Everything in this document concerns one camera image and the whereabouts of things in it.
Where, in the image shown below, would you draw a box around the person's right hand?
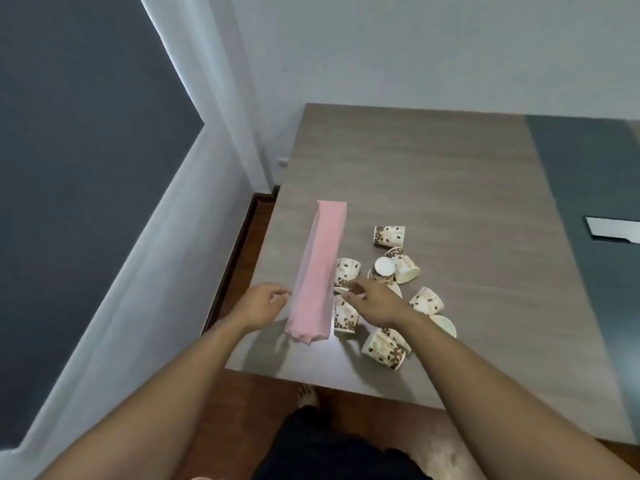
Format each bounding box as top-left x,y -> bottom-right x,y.
333,278 -> 427,337

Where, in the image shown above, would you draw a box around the person's left hand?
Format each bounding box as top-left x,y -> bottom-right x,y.
225,283 -> 293,335

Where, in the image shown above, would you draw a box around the pink plastic bag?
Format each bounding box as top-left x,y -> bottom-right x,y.
283,199 -> 349,344

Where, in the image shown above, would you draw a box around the person's right forearm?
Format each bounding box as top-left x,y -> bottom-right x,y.
399,314 -> 640,480

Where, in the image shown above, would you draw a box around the person's left forearm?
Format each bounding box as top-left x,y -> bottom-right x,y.
37,317 -> 251,480

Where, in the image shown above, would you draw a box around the person's left foot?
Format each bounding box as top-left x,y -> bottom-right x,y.
295,384 -> 321,411

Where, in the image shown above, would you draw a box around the person's black clothes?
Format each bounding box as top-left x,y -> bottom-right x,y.
249,404 -> 433,480

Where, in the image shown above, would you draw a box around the dark brown wooden baseboard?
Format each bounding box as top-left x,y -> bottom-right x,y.
201,184 -> 281,335

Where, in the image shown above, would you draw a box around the silver metal cable cover plate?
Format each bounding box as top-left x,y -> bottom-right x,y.
585,216 -> 640,243

